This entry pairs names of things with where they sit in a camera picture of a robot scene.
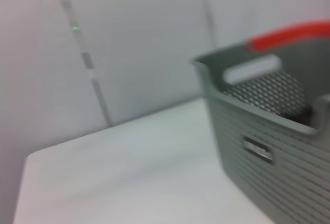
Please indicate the grey-green perforated storage bin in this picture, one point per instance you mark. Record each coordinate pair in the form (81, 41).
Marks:
(270, 177)

